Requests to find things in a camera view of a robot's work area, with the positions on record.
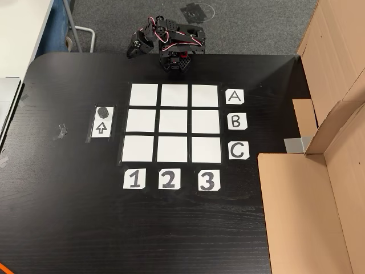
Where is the silver laptop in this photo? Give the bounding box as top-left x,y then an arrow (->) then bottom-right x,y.
0,76 -> 23,140

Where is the paper sheet letter B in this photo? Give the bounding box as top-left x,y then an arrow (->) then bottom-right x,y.
227,112 -> 248,131

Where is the white paper grid square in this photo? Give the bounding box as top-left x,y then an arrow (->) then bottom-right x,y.
157,136 -> 189,163
161,84 -> 189,107
159,109 -> 188,134
191,110 -> 221,134
126,108 -> 157,133
121,135 -> 155,162
191,137 -> 222,164
129,83 -> 159,106
191,84 -> 219,107

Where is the white metal table leg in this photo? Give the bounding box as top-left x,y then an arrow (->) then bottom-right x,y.
64,0 -> 96,54

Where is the black floor tape patch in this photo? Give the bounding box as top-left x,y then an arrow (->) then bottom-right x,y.
180,2 -> 211,26

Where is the paper sheet number 3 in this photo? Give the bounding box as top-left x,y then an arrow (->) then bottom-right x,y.
198,170 -> 221,191

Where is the white arrow paper sheet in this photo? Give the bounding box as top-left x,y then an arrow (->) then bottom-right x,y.
91,106 -> 114,139

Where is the paper sheet letter C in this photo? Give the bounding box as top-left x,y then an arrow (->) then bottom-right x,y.
228,142 -> 250,160

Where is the paper sheet number 1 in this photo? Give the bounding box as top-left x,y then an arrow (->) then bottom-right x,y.
123,168 -> 146,190

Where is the brown cardboard panel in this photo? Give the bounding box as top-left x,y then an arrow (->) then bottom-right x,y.
257,94 -> 365,274
292,0 -> 365,138

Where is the paper sheet number 2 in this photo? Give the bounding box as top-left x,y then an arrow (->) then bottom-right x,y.
158,168 -> 181,190

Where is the white desk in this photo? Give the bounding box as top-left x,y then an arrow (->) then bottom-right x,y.
0,0 -> 55,79

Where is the paper sheet letter A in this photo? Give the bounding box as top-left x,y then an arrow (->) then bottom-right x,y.
225,88 -> 245,105

